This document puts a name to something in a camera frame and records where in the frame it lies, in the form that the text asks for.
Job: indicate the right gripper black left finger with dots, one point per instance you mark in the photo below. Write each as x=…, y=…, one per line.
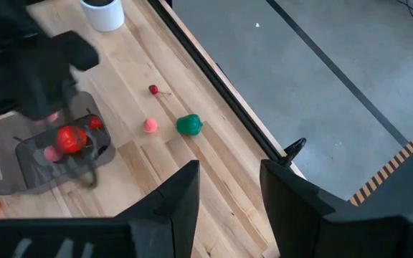
x=181, y=208

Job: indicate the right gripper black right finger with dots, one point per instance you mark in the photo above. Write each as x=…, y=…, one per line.
x=289, y=208

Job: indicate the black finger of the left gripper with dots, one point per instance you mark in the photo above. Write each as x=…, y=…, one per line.
x=81, y=143

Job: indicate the red toy tomato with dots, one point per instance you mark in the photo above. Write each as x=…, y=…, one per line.
x=71, y=139

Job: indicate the bright red toy cherry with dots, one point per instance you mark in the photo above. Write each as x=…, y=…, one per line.
x=95, y=122

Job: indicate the pink toy peach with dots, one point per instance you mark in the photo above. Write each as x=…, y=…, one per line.
x=52, y=154
x=150, y=125

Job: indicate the green toy bell pepper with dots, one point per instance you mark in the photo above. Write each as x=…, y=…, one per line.
x=189, y=125

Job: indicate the crimson toy cherry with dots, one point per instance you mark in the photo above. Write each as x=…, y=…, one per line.
x=153, y=89

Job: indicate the black clamp lever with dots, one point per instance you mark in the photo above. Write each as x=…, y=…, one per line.
x=294, y=148

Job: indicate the white cup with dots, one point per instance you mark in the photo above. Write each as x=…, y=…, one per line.
x=102, y=18

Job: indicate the black mat with hazard stripes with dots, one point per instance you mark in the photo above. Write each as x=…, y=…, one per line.
x=407, y=172

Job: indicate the black floor tape line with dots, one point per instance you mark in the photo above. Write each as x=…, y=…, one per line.
x=335, y=71

